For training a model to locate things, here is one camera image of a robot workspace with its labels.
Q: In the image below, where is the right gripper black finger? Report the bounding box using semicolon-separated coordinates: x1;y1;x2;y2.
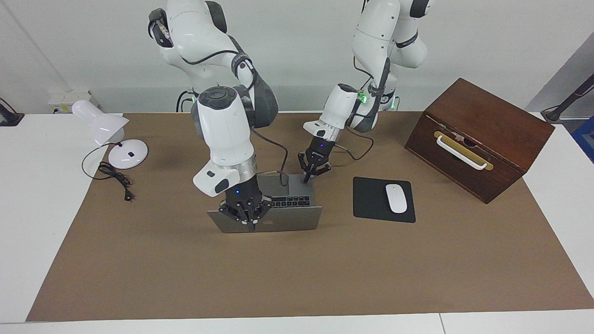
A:
219;202;255;230
253;197;273;229

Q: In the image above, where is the grey laptop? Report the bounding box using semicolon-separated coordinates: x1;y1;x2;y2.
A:
207;174;323;234

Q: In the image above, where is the black mouse pad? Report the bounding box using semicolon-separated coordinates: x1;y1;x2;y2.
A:
353;176;416;224

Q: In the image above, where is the white computer mouse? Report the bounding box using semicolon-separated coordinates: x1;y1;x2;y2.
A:
385;184;408;214

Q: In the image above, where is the brown table mat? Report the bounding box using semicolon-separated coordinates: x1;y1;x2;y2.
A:
26;111;594;322

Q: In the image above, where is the white desk lamp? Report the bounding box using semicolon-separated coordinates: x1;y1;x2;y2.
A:
71;100;149;170

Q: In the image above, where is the dark wooden box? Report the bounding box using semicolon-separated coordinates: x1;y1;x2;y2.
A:
405;77;555;205

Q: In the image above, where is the white power strip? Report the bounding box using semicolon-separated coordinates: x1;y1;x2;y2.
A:
48;90;96;114

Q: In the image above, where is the black stand base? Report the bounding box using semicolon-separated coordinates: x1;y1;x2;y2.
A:
0;98;25;127

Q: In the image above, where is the black pole stand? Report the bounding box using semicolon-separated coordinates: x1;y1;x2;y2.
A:
541;73;594;123

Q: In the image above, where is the blue object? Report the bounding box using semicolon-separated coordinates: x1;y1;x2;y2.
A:
571;116;594;163

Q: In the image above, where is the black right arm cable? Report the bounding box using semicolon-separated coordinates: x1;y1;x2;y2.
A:
179;35;291;187

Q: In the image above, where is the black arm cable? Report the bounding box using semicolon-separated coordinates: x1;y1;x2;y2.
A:
179;35;291;187
334;56;391;162

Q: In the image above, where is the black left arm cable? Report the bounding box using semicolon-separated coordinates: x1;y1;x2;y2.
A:
334;56;391;162

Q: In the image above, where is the black lamp power cord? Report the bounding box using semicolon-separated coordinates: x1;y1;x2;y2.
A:
82;141;135;202

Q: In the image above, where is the white box handle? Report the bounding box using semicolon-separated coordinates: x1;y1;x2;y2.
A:
436;135;488;170

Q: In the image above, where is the brass handle plate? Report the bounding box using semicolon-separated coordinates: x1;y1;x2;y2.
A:
434;131;494;171

